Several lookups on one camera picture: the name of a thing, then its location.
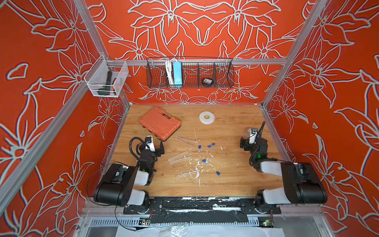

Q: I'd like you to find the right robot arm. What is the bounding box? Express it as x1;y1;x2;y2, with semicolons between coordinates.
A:
240;122;328;208

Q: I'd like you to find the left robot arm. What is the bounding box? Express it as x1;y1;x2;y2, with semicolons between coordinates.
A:
93;136;165;211

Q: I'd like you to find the orange plastic tool case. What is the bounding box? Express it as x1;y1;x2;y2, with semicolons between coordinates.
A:
139;107;181;141

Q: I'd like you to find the white tape roll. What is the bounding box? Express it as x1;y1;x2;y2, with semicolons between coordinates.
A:
199;111;215;124

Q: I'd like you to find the green black tool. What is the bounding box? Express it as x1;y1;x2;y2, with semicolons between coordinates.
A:
98;71;112;96

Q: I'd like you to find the light blue box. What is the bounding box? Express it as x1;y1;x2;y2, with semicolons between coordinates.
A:
172;61;183;87

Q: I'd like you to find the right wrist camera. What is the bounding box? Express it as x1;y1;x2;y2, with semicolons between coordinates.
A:
249;128;259;144

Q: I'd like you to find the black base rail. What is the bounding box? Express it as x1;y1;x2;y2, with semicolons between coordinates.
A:
123;197;281;227

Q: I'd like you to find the black wire basket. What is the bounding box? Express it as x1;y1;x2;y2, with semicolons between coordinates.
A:
146;57;235;89

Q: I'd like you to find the clear acrylic wall box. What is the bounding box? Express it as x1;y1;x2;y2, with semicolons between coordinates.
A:
84;55;129;98

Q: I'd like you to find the white cable bundle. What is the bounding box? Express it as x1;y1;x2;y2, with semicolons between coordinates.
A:
164;59;174;87

